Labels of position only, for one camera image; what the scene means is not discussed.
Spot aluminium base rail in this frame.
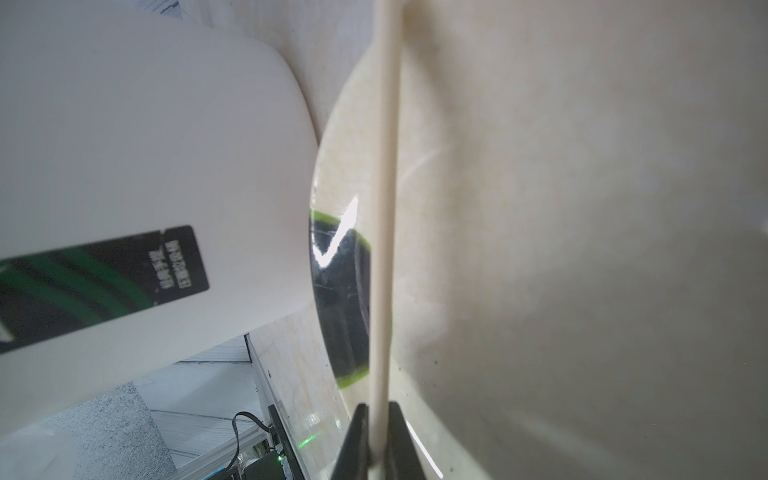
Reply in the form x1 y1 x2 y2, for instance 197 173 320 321
204 334 309 479

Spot cream plate with dark patch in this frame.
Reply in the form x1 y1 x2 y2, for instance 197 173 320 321
308 0 768 480

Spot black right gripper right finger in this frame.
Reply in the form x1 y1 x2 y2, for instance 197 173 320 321
384 401 426 480

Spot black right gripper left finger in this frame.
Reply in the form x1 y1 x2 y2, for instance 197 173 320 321
331 403 369 480

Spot bamboo chopsticks pair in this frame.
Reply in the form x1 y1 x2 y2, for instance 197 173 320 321
368 1 403 479

